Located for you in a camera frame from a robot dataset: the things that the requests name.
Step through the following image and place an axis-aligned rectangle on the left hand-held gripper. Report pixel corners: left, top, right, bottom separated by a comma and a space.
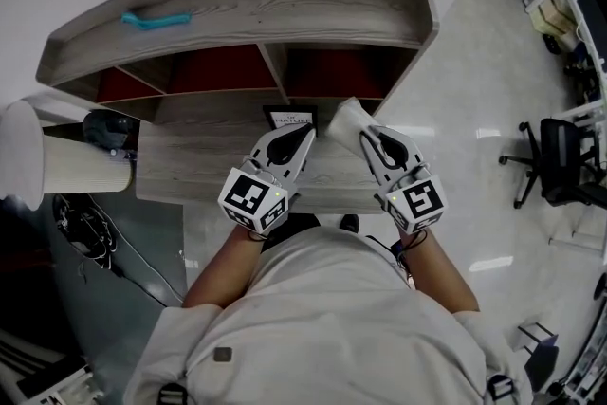
217, 123, 318, 237

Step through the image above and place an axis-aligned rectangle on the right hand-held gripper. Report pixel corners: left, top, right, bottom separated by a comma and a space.
359, 126, 450, 235

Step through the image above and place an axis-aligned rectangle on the white cloth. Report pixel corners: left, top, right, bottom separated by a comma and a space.
326, 97, 380, 153

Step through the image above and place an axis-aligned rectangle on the person's left forearm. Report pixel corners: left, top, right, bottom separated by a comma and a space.
182, 225, 265, 309

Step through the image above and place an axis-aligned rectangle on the person's right forearm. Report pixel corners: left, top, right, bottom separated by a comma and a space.
400, 227, 480, 314

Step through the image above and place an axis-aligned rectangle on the wooden desk with hutch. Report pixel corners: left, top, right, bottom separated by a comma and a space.
35, 0, 440, 214

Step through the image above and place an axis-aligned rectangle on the long white office desk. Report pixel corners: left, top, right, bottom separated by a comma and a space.
495, 0, 607, 129

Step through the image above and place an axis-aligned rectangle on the black framed picture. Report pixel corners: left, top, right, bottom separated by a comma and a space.
263, 104, 319, 138

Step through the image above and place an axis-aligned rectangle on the person's black left shoe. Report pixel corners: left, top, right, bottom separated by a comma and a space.
260, 212, 320, 252

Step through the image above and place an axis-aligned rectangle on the black office chair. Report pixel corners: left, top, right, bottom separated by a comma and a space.
498, 118, 607, 210

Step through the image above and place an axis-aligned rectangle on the black bag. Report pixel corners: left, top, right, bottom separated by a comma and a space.
83, 110, 141, 157

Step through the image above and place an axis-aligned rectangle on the person's white shirt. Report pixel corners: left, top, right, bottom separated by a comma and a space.
123, 226, 532, 405

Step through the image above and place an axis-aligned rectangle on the teal plastic tool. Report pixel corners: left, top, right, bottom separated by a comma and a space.
120, 11, 193, 32

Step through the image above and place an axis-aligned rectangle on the cardboard box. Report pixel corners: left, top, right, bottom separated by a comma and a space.
529, 0, 578, 39

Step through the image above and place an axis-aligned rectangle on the black and white folding stand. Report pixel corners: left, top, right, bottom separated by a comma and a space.
514, 322, 561, 390

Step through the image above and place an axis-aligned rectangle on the black wrist cord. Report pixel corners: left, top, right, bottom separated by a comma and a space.
391, 230, 431, 274

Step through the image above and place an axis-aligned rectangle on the white floor cable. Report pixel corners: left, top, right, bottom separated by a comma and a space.
106, 231, 185, 303

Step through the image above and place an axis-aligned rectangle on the black floor cable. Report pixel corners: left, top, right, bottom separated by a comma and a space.
111, 267, 170, 308

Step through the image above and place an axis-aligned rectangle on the bundle of black cables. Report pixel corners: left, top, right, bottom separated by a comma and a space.
51, 193, 120, 271

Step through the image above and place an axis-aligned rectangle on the black strap buckle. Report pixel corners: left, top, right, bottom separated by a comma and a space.
487, 374, 516, 402
156, 382, 189, 405

